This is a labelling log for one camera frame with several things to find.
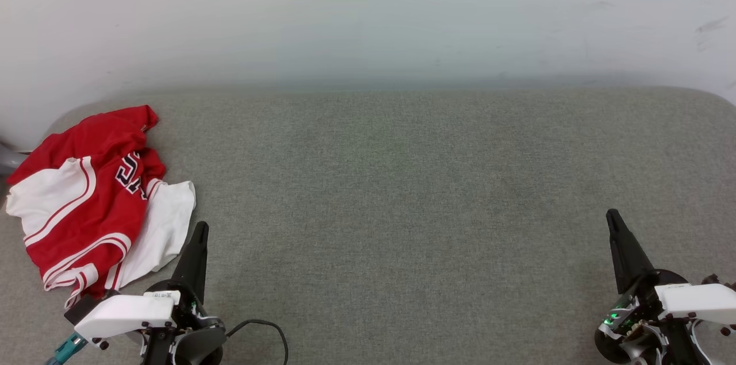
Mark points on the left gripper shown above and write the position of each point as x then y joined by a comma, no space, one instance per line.
184,310

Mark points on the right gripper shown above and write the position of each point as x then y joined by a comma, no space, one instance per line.
632,319

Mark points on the red and white basketball jersey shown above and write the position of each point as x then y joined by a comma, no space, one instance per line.
86,221

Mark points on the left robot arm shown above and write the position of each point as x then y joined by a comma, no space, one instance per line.
201,346

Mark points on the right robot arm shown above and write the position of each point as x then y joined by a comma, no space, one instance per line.
681,348

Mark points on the teal left camera connector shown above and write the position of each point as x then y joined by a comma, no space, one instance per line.
68,349

